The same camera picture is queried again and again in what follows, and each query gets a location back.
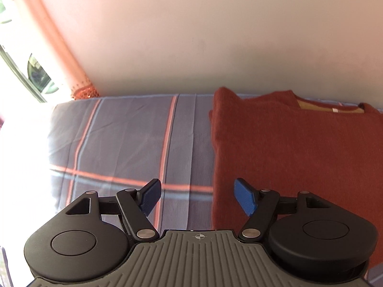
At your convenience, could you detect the dark red knit sweater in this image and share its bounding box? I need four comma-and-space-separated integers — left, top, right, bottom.
208, 87, 383, 234

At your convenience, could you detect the window with frame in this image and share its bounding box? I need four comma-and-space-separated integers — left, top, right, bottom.
1, 0, 62, 104

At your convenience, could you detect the orange red curtain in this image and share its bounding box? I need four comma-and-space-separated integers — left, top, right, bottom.
10, 0, 100, 100

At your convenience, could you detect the blue plaid bed sheet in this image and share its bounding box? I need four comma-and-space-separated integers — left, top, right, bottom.
49, 95, 215, 232

